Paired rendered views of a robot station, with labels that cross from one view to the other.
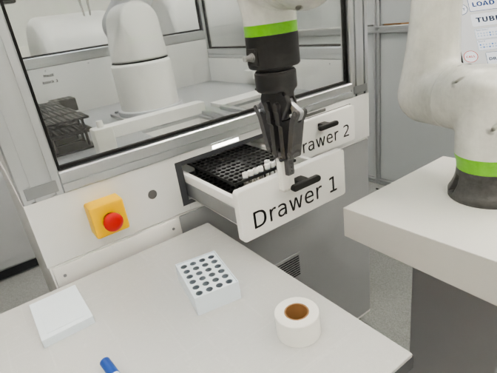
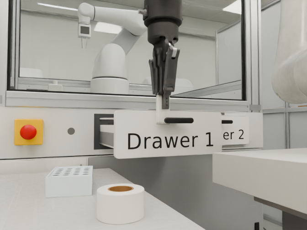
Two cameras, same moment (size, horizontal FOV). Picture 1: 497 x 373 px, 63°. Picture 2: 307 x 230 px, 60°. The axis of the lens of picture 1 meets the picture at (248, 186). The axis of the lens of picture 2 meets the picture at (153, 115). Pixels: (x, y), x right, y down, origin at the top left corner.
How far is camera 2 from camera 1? 39 cm
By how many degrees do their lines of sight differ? 27
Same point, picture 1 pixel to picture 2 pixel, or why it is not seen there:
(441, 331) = not seen: outside the picture
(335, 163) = (212, 121)
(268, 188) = (146, 117)
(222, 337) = (48, 209)
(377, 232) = (237, 168)
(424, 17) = (288, 18)
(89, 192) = (23, 112)
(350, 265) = not seen: outside the picture
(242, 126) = (154, 104)
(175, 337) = (11, 204)
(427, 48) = (291, 39)
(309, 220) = (203, 203)
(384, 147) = not seen: hidden behind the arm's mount
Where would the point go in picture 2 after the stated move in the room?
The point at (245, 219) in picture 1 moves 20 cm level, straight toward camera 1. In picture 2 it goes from (119, 136) to (83, 142)
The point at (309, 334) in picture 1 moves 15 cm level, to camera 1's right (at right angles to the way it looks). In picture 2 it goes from (122, 207) to (237, 213)
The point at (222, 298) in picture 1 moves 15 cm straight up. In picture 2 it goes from (73, 188) to (74, 108)
